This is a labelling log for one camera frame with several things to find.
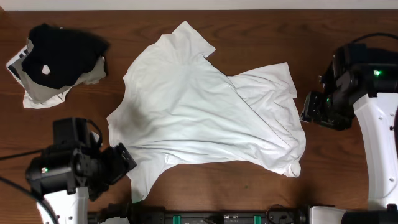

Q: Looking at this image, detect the left black camera cable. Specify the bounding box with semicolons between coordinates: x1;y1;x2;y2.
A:
0;119;103;224

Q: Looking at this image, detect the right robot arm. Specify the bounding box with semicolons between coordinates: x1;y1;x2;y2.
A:
300;43;397;224

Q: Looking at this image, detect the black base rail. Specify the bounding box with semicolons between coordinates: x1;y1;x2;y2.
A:
88;203;310;224

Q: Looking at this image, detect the black folded garment on pile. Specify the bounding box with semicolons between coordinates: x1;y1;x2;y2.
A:
22;24;109;89

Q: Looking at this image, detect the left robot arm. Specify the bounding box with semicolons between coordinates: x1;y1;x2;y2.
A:
25;118;137;223

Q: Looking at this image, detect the white Mr Robot t-shirt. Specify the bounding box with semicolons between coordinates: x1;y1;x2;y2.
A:
107;22;306;202

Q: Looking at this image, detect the beige folded garment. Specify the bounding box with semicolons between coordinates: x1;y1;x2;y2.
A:
12;39;106;103

